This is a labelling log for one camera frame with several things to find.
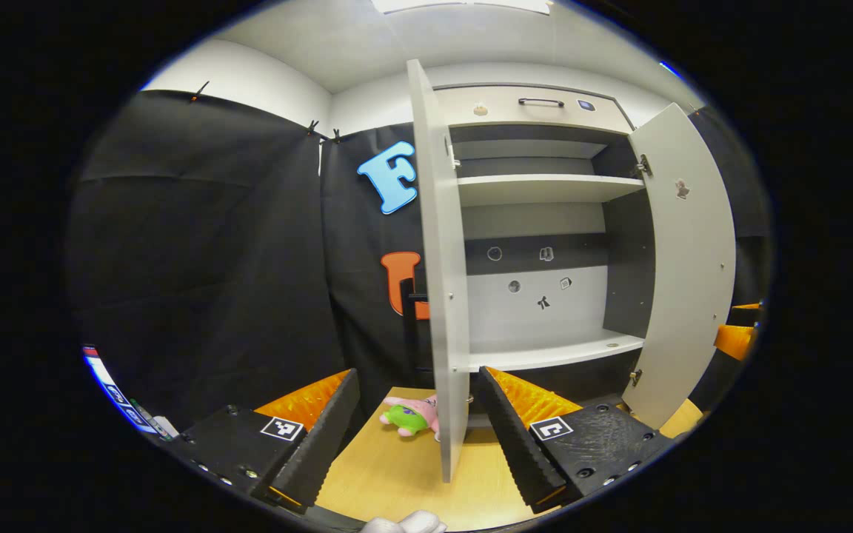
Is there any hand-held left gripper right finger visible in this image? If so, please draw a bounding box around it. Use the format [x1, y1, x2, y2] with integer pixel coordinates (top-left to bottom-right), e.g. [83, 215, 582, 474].
[477, 365, 675, 515]

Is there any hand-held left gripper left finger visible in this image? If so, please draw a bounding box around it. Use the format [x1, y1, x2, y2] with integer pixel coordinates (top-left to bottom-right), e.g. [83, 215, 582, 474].
[175, 368, 361, 515]

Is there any grey cabinet door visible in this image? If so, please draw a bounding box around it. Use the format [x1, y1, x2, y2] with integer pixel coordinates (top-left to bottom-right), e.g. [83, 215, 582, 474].
[621, 102, 737, 430]
[406, 59, 472, 483]

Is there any grey double-door shoe cabinet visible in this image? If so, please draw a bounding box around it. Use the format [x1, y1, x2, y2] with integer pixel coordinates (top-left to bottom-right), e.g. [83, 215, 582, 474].
[434, 83, 657, 430]

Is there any white cabinet shelf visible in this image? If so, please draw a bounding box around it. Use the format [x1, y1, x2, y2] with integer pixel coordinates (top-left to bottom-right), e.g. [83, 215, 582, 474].
[456, 174, 646, 208]
[467, 331, 646, 372]

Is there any pink and green plush toy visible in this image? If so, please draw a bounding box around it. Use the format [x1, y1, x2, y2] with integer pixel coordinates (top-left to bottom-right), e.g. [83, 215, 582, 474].
[380, 395, 442, 443]

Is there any black backdrop cloth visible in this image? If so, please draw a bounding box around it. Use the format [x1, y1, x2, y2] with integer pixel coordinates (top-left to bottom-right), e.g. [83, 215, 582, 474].
[67, 89, 772, 434]

